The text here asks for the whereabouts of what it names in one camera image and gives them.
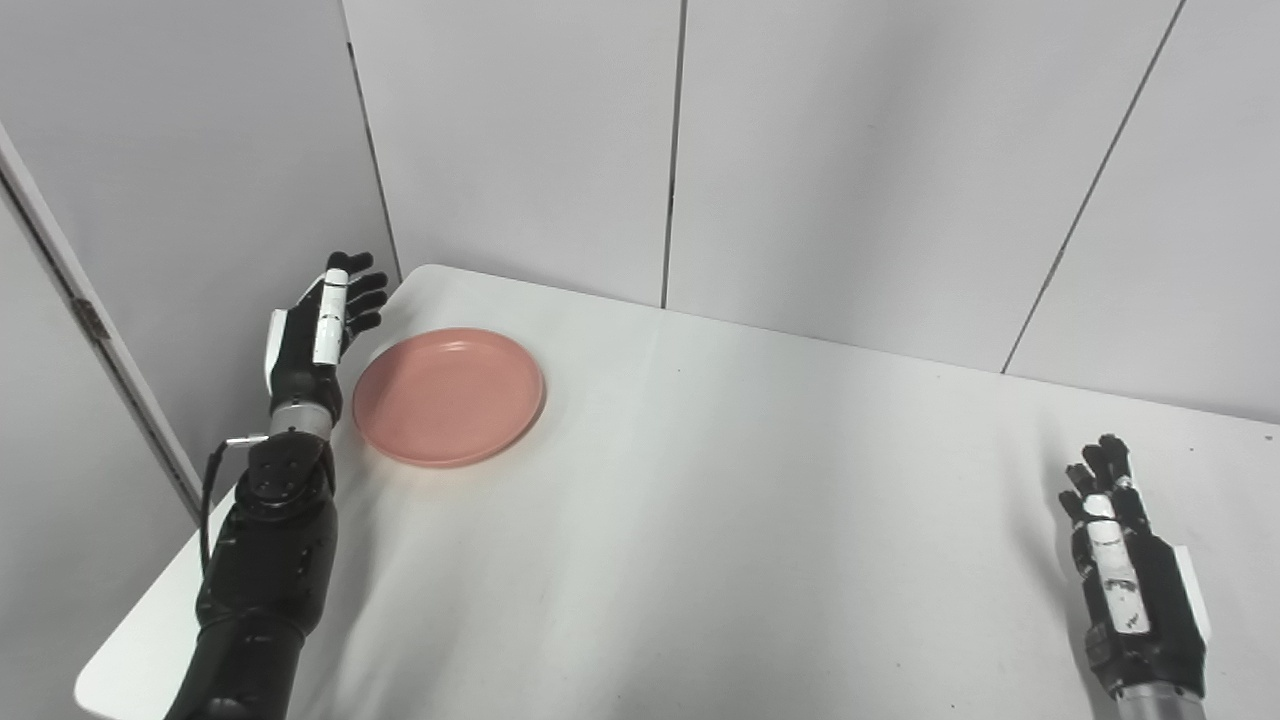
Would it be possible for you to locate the pink round plate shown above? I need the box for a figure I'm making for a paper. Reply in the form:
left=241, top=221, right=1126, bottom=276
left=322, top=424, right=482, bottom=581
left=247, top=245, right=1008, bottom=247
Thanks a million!
left=351, top=327, right=547, bottom=469

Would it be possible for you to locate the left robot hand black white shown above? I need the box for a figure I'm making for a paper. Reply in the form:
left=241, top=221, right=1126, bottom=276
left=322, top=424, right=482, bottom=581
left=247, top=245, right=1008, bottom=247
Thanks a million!
left=264, top=251, right=390, bottom=425

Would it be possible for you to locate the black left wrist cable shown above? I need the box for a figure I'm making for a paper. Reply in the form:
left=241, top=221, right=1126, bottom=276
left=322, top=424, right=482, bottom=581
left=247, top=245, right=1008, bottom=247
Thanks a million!
left=198, top=432, right=271, bottom=581

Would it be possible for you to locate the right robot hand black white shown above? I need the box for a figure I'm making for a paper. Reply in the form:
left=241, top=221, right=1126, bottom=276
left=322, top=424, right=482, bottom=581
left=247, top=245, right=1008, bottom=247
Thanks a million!
left=1059, top=434, right=1212, bottom=700

